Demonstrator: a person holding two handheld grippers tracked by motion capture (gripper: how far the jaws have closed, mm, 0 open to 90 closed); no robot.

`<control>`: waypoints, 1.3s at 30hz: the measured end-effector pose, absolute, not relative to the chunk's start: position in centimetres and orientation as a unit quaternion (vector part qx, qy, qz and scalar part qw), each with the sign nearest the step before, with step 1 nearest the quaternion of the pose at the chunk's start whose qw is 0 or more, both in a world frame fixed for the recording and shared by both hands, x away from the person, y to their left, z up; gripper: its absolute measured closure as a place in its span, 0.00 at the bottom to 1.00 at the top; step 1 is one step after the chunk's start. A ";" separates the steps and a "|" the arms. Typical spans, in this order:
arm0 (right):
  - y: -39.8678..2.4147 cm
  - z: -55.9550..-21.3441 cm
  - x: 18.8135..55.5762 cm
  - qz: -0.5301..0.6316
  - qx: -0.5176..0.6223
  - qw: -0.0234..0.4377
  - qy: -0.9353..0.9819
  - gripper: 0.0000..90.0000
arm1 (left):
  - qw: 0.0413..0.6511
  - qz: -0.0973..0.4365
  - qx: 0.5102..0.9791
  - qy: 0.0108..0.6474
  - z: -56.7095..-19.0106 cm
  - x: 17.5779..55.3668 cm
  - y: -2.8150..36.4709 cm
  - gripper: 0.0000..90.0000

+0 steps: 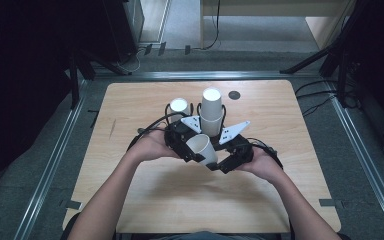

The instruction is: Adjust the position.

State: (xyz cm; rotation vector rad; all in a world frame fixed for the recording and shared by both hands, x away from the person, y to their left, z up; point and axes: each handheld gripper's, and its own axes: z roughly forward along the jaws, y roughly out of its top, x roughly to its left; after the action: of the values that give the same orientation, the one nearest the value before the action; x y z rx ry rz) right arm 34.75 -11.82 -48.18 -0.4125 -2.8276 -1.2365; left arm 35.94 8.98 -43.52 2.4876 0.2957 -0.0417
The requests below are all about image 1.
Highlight white floor cable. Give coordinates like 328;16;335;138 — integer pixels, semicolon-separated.
119;45;148;74

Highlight person's right hand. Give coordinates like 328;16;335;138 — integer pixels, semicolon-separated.
234;145;284;185

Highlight metal floor rail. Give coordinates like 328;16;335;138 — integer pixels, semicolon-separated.
92;70;322;82
12;79;88;240
323;79;384;240

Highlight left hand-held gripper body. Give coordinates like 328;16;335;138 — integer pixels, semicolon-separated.
163;115;203;162

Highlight black computer cabinet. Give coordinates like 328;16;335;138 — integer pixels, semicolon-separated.
101;0;145;65

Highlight black hanging cable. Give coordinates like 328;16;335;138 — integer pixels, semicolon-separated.
201;0;222;52

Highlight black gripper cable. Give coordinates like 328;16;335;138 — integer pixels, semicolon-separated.
246;136;296;240
126;111;188;152

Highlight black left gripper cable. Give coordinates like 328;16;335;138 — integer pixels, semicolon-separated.
126;111;188;152

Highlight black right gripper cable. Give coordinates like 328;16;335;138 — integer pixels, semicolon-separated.
246;136;296;240

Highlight black floor cables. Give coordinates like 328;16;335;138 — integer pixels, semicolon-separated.
294;78;341;118

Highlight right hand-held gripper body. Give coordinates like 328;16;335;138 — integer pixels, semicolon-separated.
218;120;256;168

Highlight light wooden furniture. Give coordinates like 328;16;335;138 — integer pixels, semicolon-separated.
199;0;359;51

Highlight black tripod stand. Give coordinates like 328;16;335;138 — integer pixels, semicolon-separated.
279;0;369;108
67;49;134;110

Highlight grey tape strip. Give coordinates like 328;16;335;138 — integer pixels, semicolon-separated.
65;199;84;211
318;198;345;209

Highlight person's grey clothing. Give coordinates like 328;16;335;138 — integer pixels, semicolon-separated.
149;231;262;240

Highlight person's left hand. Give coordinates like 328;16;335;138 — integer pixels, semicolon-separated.
125;127;182;165

